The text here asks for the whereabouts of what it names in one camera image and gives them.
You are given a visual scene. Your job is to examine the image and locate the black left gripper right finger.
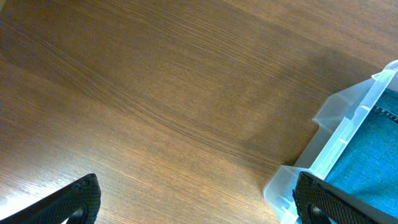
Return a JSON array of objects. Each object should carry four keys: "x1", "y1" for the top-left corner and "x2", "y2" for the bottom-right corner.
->
[{"x1": 292, "y1": 172, "x2": 397, "y2": 224}]

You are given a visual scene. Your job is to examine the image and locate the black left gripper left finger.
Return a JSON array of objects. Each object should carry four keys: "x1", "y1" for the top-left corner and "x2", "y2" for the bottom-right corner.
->
[{"x1": 1, "y1": 174, "x2": 101, "y2": 224}]

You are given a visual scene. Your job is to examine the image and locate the dark blue jeans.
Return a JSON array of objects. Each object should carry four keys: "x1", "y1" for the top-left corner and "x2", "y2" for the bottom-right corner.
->
[{"x1": 325, "y1": 90, "x2": 397, "y2": 217}]

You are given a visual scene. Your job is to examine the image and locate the clear plastic storage bin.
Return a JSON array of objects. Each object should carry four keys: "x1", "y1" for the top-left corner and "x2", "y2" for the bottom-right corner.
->
[{"x1": 263, "y1": 60, "x2": 397, "y2": 224}]

